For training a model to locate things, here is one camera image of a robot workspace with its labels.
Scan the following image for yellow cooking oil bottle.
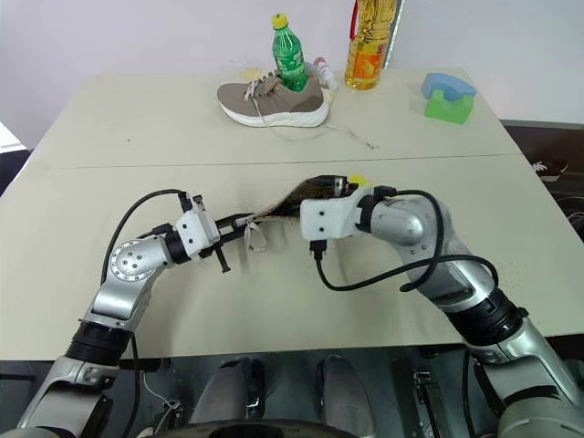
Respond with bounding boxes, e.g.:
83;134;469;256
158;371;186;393
343;0;400;93

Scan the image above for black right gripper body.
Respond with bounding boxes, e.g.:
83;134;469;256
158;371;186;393
328;174;360;199

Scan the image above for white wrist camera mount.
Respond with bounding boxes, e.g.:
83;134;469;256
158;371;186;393
174;203;221;262
299;185;379;242

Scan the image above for green foam block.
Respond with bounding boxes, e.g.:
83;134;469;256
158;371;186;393
423;88;476;127

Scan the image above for dark grey rounded shape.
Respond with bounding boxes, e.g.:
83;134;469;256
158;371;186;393
316;354;376;438

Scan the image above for black right camera cable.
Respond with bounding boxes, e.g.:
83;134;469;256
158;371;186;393
308;240;499;293

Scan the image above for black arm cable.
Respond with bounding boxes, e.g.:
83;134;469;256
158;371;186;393
374;184;446;293
107;188;193;279

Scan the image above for dark grid pouch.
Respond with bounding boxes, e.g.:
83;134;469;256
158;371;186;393
253;175;350;224

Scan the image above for black sneaker white laces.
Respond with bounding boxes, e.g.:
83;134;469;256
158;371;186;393
528;159;572;184

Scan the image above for white zipper pull cord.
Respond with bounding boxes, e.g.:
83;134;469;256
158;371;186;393
243;217;268;254

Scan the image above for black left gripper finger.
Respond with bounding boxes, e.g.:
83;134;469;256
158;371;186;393
220;222;252;245
217;213;254;230

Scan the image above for brown sneaker white sole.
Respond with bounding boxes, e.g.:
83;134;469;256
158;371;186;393
216;68;380;152

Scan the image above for thin white cable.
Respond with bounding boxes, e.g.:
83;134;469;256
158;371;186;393
140;370;180;408

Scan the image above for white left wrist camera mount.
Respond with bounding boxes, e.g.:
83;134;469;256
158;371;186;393
174;203;221;262

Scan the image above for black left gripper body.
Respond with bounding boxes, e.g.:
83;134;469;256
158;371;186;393
193;194;232;275

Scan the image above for blue foam block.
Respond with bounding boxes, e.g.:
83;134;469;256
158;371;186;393
420;71;478;104

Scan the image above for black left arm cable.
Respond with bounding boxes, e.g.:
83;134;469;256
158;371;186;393
107;188;193;279

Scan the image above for clear yellow plastic wrapper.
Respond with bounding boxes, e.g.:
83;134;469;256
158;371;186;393
229;57;266;84

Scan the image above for small white bottle pink cap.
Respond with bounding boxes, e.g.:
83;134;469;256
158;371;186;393
311;56;340;92

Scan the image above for green plastic soda bottle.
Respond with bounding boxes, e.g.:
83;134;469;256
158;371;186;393
271;13;309;93

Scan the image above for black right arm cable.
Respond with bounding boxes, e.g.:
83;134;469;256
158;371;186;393
374;184;446;293

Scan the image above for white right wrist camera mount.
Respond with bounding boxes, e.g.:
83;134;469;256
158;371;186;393
299;185;379;242

